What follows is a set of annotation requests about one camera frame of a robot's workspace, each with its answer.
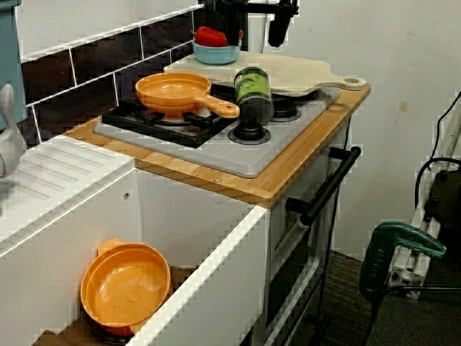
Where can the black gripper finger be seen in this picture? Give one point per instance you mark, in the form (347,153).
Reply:
(231,29)
(280,29)

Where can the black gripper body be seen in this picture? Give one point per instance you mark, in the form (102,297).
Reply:
(259,5)

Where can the green can with grey lid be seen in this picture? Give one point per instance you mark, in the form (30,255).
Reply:
(252,86)

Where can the red chili pepper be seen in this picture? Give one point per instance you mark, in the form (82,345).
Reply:
(210,36)

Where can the light blue bowl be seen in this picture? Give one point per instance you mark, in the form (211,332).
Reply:
(216,54)

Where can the black stove knob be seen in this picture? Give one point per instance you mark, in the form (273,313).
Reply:
(286,110)
(248,131)

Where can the orange toy frying pan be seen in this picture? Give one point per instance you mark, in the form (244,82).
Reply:
(173,90)

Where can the grey toy stove top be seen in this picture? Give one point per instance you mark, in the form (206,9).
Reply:
(252,155)

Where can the black burner grate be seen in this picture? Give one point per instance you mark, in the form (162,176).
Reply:
(115,117)

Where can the white toy kitchen cabinet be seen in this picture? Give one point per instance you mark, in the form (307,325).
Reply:
(281,216)

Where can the black device box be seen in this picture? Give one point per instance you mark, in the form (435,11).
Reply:
(446,198)

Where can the grey toy faucet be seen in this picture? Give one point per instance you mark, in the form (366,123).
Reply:
(9,137)

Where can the white toy sink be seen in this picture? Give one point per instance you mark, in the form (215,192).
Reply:
(216,288)

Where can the orange toy pot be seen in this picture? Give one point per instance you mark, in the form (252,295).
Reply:
(126,288)

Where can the aluminium extrusion frame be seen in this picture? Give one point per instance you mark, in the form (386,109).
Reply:
(403,277)

